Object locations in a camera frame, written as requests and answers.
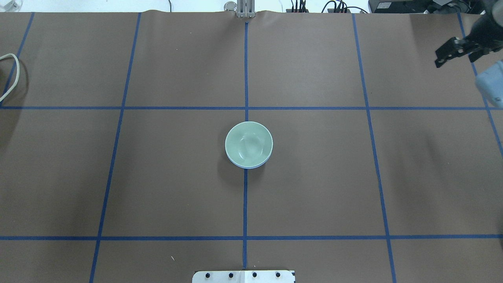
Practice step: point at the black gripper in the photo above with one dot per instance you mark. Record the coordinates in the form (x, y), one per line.
(484, 33)

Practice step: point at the green bowl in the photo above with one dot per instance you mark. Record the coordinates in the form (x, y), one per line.
(249, 142)

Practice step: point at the blue bowl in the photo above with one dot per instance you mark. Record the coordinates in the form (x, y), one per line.
(243, 166)

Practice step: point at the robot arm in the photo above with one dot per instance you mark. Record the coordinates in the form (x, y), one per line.
(490, 82)

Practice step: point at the aluminium frame post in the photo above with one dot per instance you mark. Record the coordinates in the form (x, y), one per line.
(245, 9)

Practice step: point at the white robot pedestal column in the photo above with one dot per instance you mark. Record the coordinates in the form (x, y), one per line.
(244, 276)

